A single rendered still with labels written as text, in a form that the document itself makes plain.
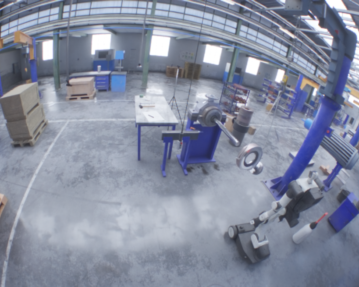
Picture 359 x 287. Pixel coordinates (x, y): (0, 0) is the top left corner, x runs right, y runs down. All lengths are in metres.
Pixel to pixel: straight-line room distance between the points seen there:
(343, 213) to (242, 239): 2.59
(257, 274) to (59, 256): 2.62
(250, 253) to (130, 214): 1.77
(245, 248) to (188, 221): 0.93
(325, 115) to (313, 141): 0.50
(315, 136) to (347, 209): 1.90
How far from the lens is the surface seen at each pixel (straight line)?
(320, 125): 3.05
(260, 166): 2.27
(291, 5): 1.87
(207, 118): 2.71
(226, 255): 2.39
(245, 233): 2.45
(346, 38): 3.22
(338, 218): 4.22
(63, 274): 2.37
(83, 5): 9.74
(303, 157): 3.20
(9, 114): 4.58
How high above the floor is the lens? 2.10
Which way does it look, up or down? 33 degrees down
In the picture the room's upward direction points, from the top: 10 degrees clockwise
